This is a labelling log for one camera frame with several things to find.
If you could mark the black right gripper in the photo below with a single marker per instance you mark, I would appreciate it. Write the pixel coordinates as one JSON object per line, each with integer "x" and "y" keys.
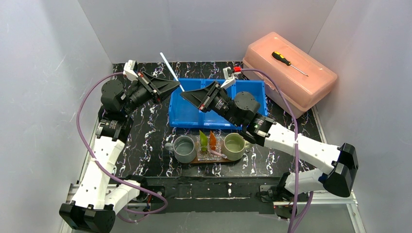
{"x": 208, "y": 97}

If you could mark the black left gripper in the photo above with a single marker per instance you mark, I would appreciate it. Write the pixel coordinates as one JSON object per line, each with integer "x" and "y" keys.
{"x": 149, "y": 87}

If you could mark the blue three-compartment bin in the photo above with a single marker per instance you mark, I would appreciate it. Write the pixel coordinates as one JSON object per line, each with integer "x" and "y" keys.
{"x": 182, "y": 114}

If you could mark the white toothbrush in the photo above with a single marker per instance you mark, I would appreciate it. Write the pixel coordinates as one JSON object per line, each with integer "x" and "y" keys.
{"x": 168, "y": 66}

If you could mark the yellow-green toothpaste tube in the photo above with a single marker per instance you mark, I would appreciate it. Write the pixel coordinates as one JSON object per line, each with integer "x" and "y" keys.
{"x": 203, "y": 141}

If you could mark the orange toothpaste tube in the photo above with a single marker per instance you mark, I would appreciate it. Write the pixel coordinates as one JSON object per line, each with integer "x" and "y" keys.
{"x": 212, "y": 141}

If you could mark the clear plastic toothbrush holder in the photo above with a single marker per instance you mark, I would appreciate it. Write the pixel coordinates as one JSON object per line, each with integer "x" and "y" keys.
{"x": 207, "y": 155}

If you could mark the grey-blue ceramic mug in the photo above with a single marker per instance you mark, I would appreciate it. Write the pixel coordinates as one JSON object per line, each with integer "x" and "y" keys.
{"x": 183, "y": 148}

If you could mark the light green ceramic mug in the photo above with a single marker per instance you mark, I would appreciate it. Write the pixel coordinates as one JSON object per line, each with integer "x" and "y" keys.
{"x": 234, "y": 146}

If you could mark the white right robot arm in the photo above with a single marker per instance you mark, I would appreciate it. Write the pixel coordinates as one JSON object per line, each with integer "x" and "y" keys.
{"x": 335, "y": 166}

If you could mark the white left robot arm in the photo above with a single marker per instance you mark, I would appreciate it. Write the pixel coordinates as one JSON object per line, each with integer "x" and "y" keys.
{"x": 101, "y": 195}

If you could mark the oval wooden tray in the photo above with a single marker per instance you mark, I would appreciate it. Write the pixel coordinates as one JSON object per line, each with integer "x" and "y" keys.
{"x": 222, "y": 160}

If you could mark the yellow black screwdriver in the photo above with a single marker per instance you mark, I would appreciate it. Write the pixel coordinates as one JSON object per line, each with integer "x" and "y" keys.
{"x": 278, "y": 56}

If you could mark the pink plastic toolbox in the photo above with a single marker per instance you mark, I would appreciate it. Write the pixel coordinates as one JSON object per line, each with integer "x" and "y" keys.
{"x": 288, "y": 88}

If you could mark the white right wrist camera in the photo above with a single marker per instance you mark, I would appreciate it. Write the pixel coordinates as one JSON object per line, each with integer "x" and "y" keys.
{"x": 230, "y": 75}

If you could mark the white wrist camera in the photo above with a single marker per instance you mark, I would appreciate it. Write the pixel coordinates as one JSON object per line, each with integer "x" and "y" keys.
{"x": 129, "y": 70}
{"x": 230, "y": 75}

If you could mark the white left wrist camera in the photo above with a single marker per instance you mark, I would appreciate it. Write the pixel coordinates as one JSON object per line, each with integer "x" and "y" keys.
{"x": 129, "y": 70}

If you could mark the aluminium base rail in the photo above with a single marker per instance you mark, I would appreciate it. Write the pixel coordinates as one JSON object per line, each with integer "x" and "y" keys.
{"x": 319, "y": 197}

